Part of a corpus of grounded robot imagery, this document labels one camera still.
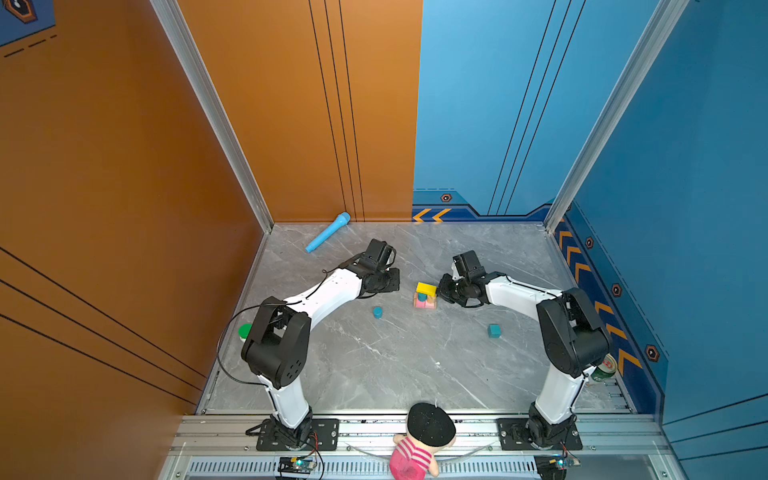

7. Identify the yellow wood block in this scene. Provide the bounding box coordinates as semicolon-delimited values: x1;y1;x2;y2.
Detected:
416;282;438;297

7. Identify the dark pink wood block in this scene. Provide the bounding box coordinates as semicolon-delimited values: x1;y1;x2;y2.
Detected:
413;293;437;310

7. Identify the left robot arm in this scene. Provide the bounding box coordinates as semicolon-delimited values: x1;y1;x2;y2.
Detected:
240;239;400;449

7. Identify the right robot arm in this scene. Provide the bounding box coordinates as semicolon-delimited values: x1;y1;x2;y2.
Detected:
438;250;612;450

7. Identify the teal cube block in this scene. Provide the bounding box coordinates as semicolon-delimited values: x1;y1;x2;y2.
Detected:
488;324;502;339

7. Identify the blue toy microphone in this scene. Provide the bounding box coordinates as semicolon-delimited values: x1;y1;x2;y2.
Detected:
305;212;351;253

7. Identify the green cap white bottle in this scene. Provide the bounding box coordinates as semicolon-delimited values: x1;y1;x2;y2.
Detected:
238;324;252;342

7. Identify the doll with black hat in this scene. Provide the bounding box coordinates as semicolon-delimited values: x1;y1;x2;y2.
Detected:
389;402;456;480

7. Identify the green beverage can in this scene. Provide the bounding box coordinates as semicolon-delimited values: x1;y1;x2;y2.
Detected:
590;354;618;382

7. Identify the right small circuit board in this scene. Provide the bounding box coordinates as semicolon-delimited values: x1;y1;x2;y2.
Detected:
550;456;580;471

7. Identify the green circuit board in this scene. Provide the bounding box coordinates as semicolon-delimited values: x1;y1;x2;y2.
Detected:
276;456;319;479

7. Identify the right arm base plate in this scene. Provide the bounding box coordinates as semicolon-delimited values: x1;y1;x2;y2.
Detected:
496;416;583;451

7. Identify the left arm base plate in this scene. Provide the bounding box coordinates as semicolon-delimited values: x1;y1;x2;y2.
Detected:
256;417;339;452

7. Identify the aluminium front rail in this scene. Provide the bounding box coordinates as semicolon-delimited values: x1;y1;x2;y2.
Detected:
160;405;684;479

